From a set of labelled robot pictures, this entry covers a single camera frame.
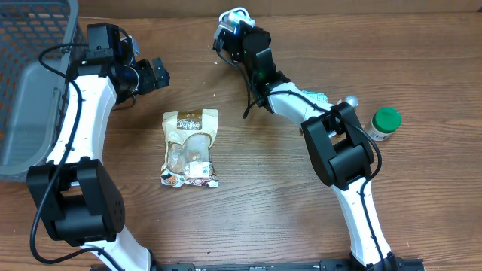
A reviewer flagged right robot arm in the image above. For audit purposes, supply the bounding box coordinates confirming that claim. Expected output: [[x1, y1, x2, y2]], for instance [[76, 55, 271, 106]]
[[213, 18, 398, 270]]

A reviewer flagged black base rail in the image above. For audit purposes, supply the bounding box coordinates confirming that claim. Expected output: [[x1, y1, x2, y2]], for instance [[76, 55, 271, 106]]
[[90, 258, 426, 271]]

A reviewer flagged yellow liquid bottle silver cap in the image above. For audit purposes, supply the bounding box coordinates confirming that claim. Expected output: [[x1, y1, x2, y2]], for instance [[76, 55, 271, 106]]
[[336, 96, 359, 109]]

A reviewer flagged green lid labelled jar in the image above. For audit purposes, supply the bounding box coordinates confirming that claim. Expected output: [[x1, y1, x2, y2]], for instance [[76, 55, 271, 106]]
[[365, 107, 402, 142]]

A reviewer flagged white barcode scanner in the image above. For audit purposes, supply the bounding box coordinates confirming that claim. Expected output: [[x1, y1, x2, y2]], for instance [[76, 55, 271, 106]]
[[218, 7, 252, 23]]

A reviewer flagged dark grey plastic basket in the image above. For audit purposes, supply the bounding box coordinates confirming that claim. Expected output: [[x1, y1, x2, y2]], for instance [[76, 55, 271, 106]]
[[1, 0, 85, 182]]

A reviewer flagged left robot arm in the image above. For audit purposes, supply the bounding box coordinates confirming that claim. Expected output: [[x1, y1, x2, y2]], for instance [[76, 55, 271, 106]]
[[26, 23, 170, 270]]

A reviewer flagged teal wet wipes pack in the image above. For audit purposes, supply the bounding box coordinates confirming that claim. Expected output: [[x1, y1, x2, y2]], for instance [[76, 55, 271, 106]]
[[303, 90, 328, 103]]

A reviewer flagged brown snack bag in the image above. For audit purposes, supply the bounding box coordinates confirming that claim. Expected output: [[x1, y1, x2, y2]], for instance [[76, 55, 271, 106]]
[[160, 109, 219, 188]]

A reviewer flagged teal tissue pack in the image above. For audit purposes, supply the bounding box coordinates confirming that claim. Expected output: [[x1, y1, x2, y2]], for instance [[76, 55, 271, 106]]
[[227, 11, 246, 34]]

